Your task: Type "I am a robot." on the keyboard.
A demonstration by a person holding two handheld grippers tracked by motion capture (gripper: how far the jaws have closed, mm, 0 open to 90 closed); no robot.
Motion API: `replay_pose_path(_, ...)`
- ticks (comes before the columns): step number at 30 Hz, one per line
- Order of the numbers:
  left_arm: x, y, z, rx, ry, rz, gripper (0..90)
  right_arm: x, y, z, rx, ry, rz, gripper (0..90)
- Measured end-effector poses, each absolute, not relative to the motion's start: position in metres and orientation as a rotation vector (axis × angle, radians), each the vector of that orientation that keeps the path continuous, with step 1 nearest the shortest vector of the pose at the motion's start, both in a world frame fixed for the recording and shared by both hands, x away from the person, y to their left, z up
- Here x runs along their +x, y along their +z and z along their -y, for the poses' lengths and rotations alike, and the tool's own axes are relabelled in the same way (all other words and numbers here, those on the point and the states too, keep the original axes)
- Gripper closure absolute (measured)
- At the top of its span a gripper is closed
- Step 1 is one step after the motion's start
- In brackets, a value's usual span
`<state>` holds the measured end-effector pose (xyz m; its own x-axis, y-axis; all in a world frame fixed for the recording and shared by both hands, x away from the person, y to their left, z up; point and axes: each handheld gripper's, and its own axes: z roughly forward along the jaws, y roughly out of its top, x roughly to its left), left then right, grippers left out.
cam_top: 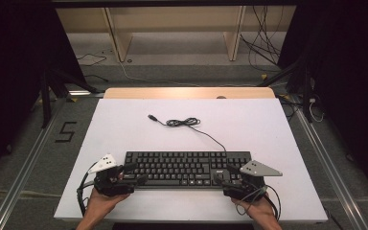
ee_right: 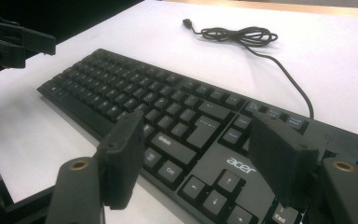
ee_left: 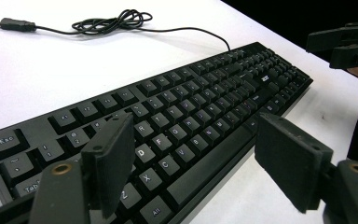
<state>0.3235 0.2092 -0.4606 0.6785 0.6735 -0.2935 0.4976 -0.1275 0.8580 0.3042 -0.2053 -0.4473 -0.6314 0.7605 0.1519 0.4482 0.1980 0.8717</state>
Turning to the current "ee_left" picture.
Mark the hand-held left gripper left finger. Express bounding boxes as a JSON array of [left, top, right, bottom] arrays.
[[80, 112, 136, 220]]

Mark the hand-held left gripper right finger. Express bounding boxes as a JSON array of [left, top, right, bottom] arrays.
[[254, 112, 336, 215]]

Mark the black computer keyboard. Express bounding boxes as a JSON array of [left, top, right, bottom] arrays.
[[0, 41, 314, 224]]

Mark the black keyboard cable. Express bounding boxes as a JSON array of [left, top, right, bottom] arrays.
[[0, 8, 232, 52]]

